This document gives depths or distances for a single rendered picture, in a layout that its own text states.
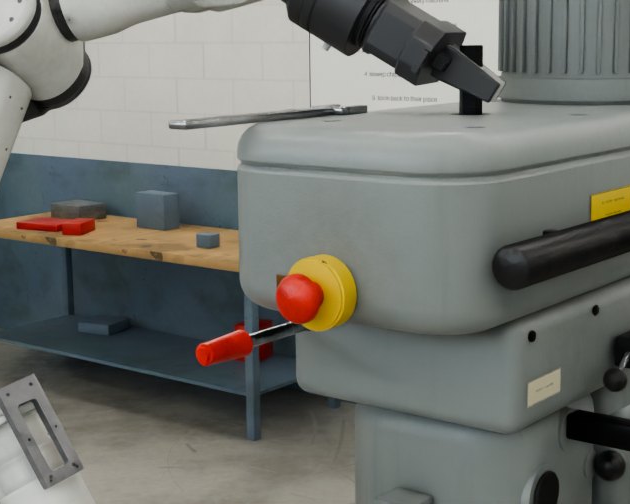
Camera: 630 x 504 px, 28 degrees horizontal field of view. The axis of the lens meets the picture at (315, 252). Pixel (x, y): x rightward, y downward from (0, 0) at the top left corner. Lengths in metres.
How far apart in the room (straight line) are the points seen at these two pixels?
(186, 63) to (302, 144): 6.20
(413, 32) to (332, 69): 5.41
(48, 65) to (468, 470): 0.56
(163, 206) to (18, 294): 1.89
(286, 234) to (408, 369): 0.17
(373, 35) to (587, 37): 0.25
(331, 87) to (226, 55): 0.74
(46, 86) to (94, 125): 6.51
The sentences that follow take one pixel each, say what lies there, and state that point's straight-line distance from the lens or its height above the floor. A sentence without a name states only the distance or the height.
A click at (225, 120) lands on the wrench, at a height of 1.89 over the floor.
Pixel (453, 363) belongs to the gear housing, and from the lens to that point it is 1.08.
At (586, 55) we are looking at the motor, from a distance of 1.30.
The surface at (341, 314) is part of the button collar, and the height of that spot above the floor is 1.75.
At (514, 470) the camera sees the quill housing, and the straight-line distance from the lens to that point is 1.15.
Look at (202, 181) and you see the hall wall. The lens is 7.18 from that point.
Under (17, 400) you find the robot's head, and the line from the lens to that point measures 1.02.
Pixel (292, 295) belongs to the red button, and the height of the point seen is 1.76.
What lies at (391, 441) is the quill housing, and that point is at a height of 1.59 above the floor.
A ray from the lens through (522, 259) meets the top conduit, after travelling 0.95.
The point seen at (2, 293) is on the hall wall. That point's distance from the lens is 8.68.
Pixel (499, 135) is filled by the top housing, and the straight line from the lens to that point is 0.99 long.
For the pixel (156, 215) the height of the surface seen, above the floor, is 0.96.
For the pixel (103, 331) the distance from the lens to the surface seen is 7.40.
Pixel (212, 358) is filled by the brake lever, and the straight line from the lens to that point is 1.06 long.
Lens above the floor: 1.97
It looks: 10 degrees down
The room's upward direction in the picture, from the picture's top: 1 degrees counter-clockwise
